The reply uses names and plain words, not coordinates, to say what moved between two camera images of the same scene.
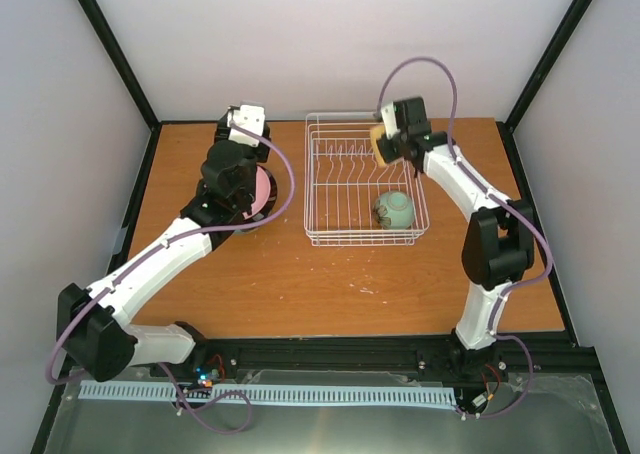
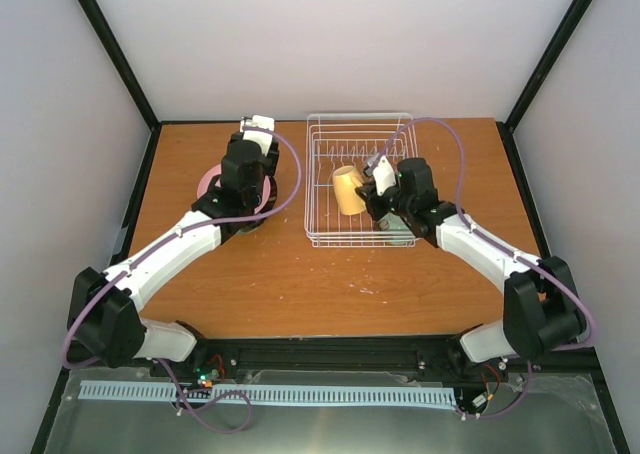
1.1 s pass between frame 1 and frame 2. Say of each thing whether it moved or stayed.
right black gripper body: moved
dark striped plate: stayed
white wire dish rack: stayed
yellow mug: moved
